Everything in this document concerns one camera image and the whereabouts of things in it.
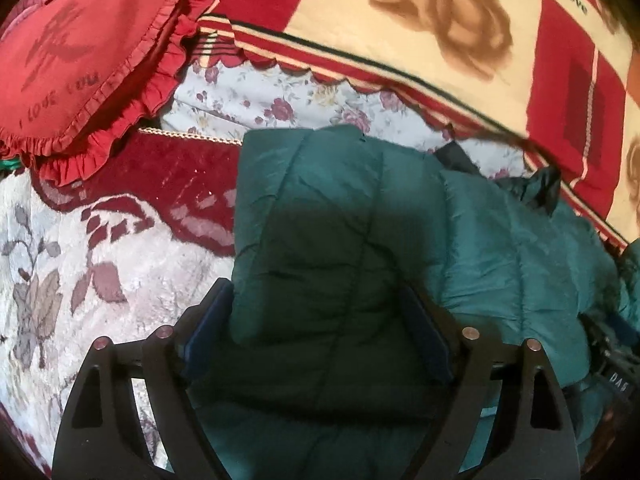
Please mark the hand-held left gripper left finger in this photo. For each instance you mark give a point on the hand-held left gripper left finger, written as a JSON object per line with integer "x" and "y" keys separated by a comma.
{"x": 210, "y": 322}

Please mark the pale floral bed sheet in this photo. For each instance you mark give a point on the pale floral bed sheet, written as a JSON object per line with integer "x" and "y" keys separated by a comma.
{"x": 250, "y": 95}

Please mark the red checkered rose quilt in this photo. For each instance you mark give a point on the red checkered rose quilt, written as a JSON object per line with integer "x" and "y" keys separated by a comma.
{"x": 550, "y": 85}

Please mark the red heart-shaped frilled pillow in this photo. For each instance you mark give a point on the red heart-shaped frilled pillow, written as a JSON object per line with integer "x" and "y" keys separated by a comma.
{"x": 75, "y": 50}

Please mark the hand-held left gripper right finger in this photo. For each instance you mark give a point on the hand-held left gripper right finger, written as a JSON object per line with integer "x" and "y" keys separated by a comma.
{"x": 425, "y": 325}

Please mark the green puffer jacket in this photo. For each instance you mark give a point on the green puffer jacket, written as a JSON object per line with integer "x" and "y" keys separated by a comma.
{"x": 350, "y": 210}

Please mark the red and white floral blanket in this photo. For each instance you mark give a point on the red and white floral blanket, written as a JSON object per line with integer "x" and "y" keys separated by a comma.
{"x": 100, "y": 260}

